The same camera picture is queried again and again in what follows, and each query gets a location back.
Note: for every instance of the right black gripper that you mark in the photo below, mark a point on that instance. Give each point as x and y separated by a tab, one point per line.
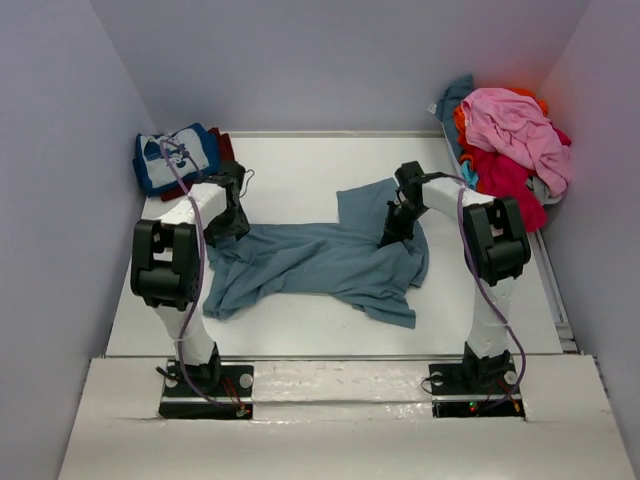
394	232

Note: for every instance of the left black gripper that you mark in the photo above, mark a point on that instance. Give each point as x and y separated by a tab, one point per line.
238	227

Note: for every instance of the grey-blue t shirt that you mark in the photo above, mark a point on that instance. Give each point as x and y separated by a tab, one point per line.
343	260

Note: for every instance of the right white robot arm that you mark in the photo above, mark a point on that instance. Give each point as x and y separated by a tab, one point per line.
496	249

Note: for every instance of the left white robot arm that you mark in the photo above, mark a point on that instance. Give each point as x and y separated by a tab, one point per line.
167	269

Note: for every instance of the light blue t shirt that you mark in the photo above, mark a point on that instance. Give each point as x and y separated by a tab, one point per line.
469	175

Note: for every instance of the folded blue mickey t shirt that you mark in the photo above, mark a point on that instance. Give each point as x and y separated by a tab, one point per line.
189	153

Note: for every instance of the magenta t shirt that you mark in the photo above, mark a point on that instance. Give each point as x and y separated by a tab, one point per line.
501	177

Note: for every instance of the teal t shirt in pile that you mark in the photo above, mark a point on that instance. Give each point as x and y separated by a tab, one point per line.
452	97

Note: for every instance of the pink t shirt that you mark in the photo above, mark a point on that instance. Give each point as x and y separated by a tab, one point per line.
553	166

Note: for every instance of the grey white t shirt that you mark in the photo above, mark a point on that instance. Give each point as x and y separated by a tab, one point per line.
541	191

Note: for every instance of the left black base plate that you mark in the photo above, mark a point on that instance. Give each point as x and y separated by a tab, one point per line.
230	400

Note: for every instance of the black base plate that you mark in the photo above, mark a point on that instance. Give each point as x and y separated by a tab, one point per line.
452	398
230	400

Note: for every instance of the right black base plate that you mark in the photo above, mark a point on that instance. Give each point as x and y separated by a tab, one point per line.
452	398

